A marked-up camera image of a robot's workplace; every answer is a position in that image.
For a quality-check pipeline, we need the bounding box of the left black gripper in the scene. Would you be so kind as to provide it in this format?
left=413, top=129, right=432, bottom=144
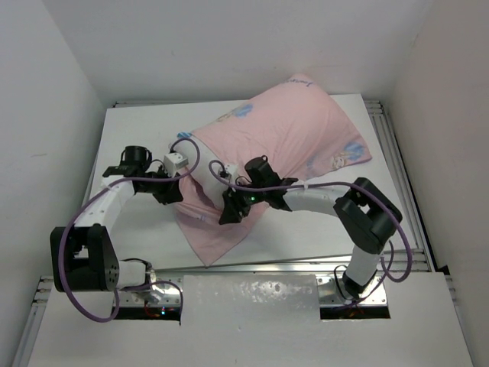
left=138, top=164, right=183, bottom=205

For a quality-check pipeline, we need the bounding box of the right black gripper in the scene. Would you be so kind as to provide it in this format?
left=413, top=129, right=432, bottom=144
left=219, top=180, right=267, bottom=223

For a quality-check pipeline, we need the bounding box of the pink printed pillowcase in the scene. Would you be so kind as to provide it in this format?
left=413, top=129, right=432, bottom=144
left=175, top=74, right=371, bottom=266

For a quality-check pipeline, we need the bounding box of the white pillow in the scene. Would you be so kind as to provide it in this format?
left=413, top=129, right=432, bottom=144
left=170, top=132, right=228, bottom=210

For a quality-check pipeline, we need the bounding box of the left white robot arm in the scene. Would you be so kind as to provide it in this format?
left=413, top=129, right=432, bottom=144
left=50, top=146, right=188, bottom=292

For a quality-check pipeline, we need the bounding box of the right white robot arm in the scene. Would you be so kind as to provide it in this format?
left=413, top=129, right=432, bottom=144
left=212, top=156, right=403, bottom=300

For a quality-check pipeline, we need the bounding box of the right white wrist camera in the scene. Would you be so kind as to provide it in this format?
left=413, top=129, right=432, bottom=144
left=218, top=164, right=238, bottom=183

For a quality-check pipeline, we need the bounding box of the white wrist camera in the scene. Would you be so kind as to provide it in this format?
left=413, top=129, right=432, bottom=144
left=218, top=164, right=238, bottom=183
left=163, top=152, right=188, bottom=177

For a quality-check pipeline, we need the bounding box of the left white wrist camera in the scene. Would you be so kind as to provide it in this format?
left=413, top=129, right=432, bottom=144
left=163, top=152, right=188, bottom=177

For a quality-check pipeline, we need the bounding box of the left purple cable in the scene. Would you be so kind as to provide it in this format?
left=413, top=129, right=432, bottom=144
left=59, top=138, right=202, bottom=324

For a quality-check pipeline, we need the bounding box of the purple cable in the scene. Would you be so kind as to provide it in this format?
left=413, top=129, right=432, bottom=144
left=59, top=138, right=202, bottom=324
left=208, top=160, right=413, bottom=307

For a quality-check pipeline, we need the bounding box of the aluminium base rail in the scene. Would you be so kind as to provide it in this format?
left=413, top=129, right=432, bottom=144
left=126, top=263, right=387, bottom=312

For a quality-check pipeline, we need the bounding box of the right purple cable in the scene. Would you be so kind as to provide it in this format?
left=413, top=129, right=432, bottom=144
left=208, top=160, right=413, bottom=307

